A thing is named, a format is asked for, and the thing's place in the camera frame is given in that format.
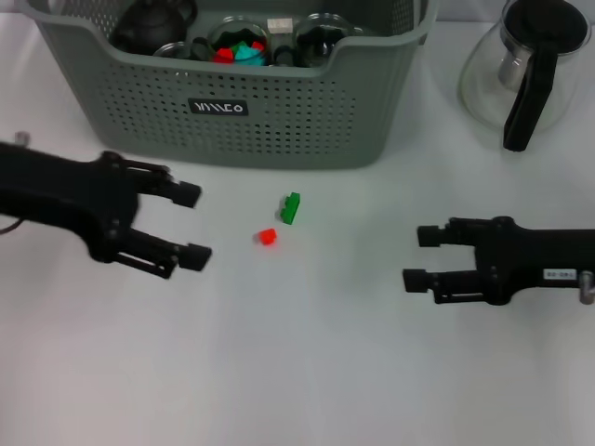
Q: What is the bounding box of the glass teapot black handle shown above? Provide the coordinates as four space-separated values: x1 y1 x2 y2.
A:
459 0 591 152

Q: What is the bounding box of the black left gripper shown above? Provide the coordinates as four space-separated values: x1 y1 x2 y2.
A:
0 141 213 280

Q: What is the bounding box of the green stepped toy brick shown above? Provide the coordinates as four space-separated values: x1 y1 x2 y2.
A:
280 190 302 226

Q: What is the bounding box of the grey perforated storage bin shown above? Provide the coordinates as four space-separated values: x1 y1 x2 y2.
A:
28 0 441 171

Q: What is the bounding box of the black clay teapot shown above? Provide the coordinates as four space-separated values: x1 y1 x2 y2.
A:
111 0 201 52

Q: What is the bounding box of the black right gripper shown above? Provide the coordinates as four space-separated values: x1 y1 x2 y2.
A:
402 216 595 307

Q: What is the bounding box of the metal right gripper connector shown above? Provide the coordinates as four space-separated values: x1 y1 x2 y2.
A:
578 272 595 306

